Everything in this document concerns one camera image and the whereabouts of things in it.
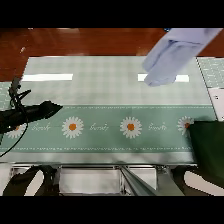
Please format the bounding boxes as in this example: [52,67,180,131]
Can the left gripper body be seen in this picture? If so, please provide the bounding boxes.
[30,100,64,122]

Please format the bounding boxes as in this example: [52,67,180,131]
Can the person's forearm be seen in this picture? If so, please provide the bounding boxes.
[166,28,224,58]

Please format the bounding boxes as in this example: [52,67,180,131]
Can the person's hand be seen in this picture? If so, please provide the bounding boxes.
[142,39,194,88]

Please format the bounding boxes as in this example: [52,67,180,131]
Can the dark green garment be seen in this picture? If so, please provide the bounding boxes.
[186,119,224,188]

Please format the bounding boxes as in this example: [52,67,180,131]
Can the black cable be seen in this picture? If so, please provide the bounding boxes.
[0,99,30,158]

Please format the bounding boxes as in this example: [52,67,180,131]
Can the silver frame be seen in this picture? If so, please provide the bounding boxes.
[0,161,202,197]

